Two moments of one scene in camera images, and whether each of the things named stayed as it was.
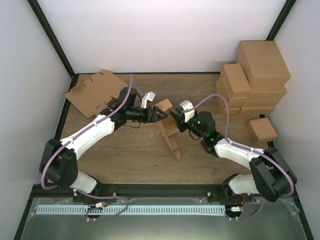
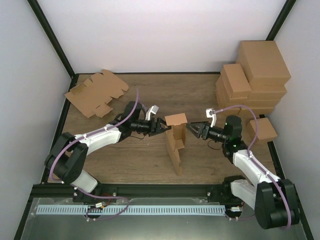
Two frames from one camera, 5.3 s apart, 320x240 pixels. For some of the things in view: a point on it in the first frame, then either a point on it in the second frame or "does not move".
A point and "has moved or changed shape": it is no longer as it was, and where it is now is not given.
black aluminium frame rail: (148, 191) does not move
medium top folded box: (235, 80) does not move
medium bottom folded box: (234, 105) does not move
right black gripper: (180, 122) -> (202, 125)
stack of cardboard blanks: (91, 96) does not move
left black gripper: (153, 115) -> (158, 128)
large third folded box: (260, 103) does not move
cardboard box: (169, 125) has moved or changed shape
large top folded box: (262, 64) does not move
